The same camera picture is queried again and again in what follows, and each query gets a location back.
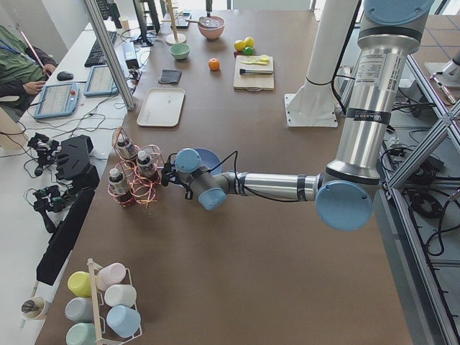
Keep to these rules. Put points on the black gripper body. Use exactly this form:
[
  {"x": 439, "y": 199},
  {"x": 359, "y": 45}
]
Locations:
[{"x": 166, "y": 177}]

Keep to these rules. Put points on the blue plate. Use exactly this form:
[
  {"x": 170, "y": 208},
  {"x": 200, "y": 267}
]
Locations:
[{"x": 209, "y": 159}]

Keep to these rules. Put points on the orange fruit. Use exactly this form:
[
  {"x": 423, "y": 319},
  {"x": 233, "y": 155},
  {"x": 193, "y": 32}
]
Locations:
[{"x": 214, "y": 64}]

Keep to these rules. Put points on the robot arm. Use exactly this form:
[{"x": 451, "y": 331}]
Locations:
[{"x": 390, "y": 31}]

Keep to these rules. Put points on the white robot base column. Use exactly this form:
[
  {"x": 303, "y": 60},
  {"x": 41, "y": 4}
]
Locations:
[{"x": 314, "y": 103}]

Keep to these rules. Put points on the bottle lower left in rack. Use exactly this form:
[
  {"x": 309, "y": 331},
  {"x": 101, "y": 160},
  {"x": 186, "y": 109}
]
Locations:
[{"x": 144, "y": 164}]

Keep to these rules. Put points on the bottle in rack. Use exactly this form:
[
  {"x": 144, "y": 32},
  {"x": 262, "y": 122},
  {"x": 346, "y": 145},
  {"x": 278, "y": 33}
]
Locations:
[
  {"x": 126, "y": 149},
  {"x": 119, "y": 188},
  {"x": 144, "y": 164}
]

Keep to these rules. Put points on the bottle upper in rack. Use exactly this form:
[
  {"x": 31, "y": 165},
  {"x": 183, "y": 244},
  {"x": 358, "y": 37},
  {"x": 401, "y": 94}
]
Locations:
[{"x": 126, "y": 149}]

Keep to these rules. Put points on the bottle lower right in rack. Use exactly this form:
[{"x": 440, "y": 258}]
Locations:
[{"x": 119, "y": 188}]

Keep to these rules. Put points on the cream rabbit tray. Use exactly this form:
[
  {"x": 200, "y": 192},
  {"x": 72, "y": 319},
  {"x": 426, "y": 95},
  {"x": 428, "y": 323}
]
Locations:
[{"x": 161, "y": 107}]

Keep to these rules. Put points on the grey folded cloth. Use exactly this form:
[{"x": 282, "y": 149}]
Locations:
[{"x": 171, "y": 77}]

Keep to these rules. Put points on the teach pendant far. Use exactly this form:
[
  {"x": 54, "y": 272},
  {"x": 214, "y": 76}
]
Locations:
[{"x": 100, "y": 82}]

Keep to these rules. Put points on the teach pendant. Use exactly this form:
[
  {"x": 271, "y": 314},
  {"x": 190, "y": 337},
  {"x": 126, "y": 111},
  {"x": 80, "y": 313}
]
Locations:
[
  {"x": 57, "y": 100},
  {"x": 100, "y": 82}
]

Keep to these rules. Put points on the green bowl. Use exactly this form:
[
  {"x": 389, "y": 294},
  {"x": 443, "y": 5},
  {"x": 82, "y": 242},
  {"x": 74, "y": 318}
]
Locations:
[{"x": 180, "y": 51}]

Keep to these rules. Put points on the wooden cutting board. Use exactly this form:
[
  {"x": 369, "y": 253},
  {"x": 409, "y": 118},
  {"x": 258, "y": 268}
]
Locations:
[{"x": 253, "y": 82}]

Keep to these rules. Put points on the steel cylinder muddler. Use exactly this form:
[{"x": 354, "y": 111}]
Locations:
[{"x": 245, "y": 71}]

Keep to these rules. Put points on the teach pendant near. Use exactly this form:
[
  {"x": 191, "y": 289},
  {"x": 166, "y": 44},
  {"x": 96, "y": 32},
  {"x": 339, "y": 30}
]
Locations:
[{"x": 57, "y": 100}]

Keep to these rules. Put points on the wooden cup tree stand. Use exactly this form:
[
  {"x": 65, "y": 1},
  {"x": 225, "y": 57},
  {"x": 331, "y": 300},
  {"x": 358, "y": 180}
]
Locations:
[{"x": 175, "y": 37}]

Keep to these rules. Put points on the black keyboard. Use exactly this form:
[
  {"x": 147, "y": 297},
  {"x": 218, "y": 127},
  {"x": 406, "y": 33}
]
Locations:
[{"x": 96, "y": 55}]

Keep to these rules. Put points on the black computer mouse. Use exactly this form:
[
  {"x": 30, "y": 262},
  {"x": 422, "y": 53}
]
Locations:
[{"x": 64, "y": 76}]

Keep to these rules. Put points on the yellow lemon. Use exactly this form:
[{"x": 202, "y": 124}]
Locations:
[
  {"x": 239, "y": 45},
  {"x": 249, "y": 41}
]

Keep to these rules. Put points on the yellow plastic knife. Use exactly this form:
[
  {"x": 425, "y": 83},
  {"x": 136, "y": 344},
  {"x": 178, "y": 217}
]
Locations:
[{"x": 260, "y": 62}]

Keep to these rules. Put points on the pink bowl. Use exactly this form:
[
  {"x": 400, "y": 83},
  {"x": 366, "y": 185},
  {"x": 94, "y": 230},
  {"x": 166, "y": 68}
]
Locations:
[{"x": 212, "y": 33}]

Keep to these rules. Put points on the green lime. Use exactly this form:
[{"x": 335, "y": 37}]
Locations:
[{"x": 248, "y": 51}]

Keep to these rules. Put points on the cup rack with cups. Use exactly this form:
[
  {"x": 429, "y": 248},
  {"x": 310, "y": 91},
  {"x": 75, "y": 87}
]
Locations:
[{"x": 104, "y": 308}]

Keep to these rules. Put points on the metal ice scoop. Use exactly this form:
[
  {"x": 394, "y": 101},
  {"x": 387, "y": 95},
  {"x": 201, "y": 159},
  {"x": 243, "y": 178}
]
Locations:
[{"x": 206, "y": 22}]

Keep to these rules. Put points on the seated person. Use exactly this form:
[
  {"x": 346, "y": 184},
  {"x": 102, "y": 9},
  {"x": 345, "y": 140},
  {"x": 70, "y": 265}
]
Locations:
[{"x": 24, "y": 70}]

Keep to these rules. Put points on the paper cup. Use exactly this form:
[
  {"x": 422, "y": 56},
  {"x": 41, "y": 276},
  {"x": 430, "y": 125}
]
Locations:
[{"x": 35, "y": 308}]

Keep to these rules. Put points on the copper wire bottle rack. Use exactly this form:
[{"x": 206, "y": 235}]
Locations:
[{"x": 143, "y": 189}]

